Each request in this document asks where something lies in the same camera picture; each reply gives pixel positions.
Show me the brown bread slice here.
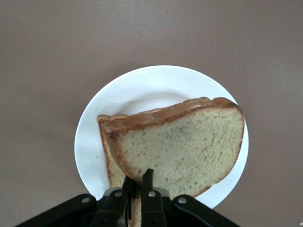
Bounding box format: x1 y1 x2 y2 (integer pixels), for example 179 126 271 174
97 114 143 227
104 96 245 199

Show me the white round plate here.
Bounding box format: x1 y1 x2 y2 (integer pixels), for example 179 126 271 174
74 65 249 210

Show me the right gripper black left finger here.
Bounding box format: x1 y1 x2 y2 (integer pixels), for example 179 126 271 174
89 176 136 227

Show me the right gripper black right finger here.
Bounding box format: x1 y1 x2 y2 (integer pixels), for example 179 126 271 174
141 168 167 227

